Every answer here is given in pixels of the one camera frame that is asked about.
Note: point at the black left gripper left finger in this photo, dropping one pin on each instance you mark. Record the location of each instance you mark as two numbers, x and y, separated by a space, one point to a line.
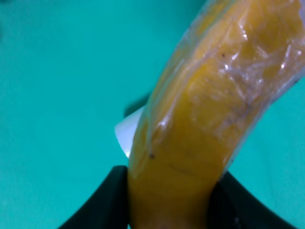
107 208

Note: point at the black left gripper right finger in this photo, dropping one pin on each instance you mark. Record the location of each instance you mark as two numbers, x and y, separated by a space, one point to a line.
232 206

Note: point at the yellow banana with tape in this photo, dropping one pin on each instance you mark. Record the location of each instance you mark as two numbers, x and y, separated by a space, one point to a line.
236 58

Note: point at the green tablecloth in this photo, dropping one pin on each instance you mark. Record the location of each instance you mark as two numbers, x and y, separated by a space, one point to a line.
71 70

